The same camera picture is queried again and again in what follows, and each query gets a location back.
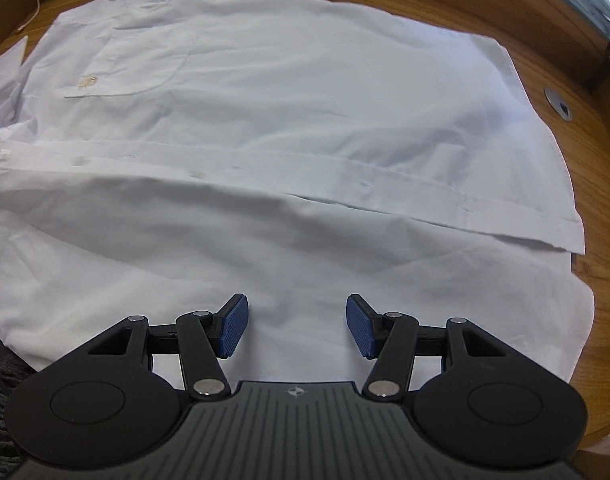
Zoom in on white button-up shirt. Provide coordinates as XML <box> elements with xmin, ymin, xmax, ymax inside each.
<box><xmin>0</xmin><ymin>0</ymin><xmax>596</xmax><ymax>392</ymax></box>

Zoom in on grey desk cable grommet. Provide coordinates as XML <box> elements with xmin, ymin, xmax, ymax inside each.
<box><xmin>545</xmin><ymin>87</ymin><xmax>572</xmax><ymax>120</ymax></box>

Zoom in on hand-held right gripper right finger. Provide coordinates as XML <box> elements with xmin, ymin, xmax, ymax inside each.
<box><xmin>346</xmin><ymin>294</ymin><xmax>523</xmax><ymax>402</ymax></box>

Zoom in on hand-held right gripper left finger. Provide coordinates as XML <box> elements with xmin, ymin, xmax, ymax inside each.
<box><xmin>72</xmin><ymin>292</ymin><xmax>250</xmax><ymax>402</ymax></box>

